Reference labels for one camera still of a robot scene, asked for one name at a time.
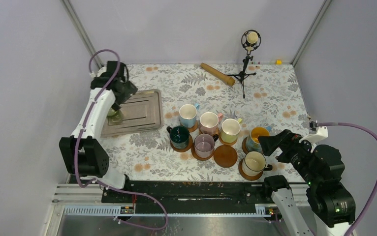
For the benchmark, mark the glossy brown coaster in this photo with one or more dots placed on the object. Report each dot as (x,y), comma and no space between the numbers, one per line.
(189,146)

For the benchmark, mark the dark scuffed brown coaster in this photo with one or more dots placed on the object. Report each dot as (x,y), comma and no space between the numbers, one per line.
(244,148)

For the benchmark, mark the blue mug orange inside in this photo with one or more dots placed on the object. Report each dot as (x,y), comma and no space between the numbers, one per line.
(258,132)

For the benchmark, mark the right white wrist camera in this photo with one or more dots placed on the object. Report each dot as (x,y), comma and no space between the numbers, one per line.
(320,133)

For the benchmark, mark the yellow-green mug white inside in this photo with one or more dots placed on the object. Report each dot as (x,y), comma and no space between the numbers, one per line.
(230,128)

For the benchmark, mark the floral patterned table mat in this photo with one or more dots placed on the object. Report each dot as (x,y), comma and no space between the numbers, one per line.
(270,97)

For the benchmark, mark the wooden rolling pin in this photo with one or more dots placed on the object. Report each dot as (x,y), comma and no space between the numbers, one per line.
(228,80)

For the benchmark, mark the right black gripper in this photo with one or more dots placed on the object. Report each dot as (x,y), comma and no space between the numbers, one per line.
(286,139)

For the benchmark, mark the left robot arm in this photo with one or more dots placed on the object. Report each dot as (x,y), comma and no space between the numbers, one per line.
(82,153)

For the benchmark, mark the microphone on black tripod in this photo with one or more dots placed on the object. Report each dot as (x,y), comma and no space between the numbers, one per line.
(250,41)

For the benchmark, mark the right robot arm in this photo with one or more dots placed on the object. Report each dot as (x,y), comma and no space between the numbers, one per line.
(321,167)

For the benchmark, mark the woven rattan coaster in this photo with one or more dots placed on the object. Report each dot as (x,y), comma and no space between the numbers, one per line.
(209,130)

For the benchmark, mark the beige mug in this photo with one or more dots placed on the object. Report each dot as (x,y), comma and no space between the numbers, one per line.
(254,164)

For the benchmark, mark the metal serving tray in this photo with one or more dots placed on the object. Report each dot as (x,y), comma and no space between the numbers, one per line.
(142,112)

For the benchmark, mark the light cork coaster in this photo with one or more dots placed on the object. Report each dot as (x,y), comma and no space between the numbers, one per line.
(195,127)
(222,142)

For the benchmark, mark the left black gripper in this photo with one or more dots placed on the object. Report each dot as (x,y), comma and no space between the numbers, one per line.
(130,90)

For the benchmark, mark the light green mug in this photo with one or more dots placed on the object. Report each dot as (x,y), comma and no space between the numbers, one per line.
(113,114)

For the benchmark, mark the light blue mug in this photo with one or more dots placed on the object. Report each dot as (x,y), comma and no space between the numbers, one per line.
(188,115)

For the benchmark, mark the pink mug white inside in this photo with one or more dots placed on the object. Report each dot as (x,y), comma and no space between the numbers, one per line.
(210,119)

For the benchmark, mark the mauve purple mug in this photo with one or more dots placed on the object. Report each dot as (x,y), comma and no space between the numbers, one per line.
(204,144)

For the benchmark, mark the dark green mug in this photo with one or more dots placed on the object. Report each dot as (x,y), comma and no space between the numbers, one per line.
(179,136)

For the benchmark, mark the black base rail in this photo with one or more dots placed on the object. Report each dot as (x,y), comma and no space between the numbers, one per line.
(189,197)

